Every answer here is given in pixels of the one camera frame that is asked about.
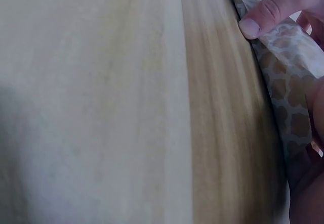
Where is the person's left hand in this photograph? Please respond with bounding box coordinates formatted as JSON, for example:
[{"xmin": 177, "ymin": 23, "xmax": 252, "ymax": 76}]
[{"xmin": 238, "ymin": 0, "xmax": 324, "ymax": 48}]

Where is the person's right hand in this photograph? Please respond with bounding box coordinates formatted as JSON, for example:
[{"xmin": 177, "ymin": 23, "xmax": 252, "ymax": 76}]
[{"xmin": 286, "ymin": 76, "xmax": 324, "ymax": 224}]

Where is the orange patterned paper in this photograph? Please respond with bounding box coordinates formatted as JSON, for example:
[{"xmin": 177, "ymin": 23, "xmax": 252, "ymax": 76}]
[{"xmin": 226, "ymin": 0, "xmax": 324, "ymax": 164}]

